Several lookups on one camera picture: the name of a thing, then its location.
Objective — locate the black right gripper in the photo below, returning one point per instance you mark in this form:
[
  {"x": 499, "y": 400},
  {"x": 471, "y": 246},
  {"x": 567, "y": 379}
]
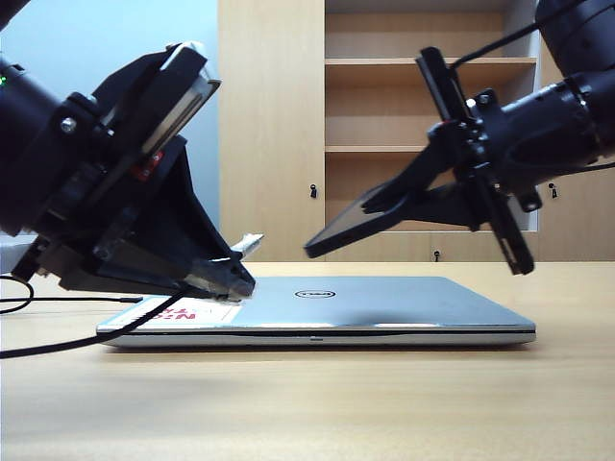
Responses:
[{"x": 528, "y": 139}]

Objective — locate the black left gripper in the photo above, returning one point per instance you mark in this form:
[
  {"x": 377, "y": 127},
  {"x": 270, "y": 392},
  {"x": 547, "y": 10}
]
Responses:
[{"x": 120, "y": 120}]

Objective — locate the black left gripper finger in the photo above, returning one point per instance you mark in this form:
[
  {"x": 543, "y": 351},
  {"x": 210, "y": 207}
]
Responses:
[{"x": 216, "y": 281}]

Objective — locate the black smartphone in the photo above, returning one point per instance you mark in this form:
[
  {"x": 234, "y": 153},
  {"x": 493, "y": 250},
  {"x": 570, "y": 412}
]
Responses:
[{"x": 336, "y": 230}]

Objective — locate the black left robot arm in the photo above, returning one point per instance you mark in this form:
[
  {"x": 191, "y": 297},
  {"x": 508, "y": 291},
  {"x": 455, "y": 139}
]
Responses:
[{"x": 24, "y": 144}]

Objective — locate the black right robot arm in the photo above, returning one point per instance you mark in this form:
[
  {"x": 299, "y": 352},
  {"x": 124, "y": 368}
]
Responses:
[{"x": 586, "y": 38}]

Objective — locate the black cabinet door key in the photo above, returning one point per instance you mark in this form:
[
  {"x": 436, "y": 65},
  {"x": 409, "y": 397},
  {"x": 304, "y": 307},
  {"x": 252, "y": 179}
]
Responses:
[
  {"x": 436, "y": 254},
  {"x": 313, "y": 191},
  {"x": 554, "y": 190}
]

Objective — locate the light wooden shelf cabinet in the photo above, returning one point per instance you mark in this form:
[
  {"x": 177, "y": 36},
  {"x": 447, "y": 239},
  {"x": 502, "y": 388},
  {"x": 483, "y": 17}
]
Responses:
[{"x": 269, "y": 144}]

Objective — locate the silver Dell laptop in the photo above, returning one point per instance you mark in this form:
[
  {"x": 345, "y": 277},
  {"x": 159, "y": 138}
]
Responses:
[{"x": 384, "y": 307}]

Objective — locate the grey side table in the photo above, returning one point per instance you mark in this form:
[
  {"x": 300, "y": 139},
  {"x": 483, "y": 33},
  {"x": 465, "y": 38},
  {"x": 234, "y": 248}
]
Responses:
[{"x": 9, "y": 254}]

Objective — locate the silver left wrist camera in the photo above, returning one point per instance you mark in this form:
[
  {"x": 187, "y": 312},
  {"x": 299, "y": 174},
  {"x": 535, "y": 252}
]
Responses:
[{"x": 187, "y": 105}]

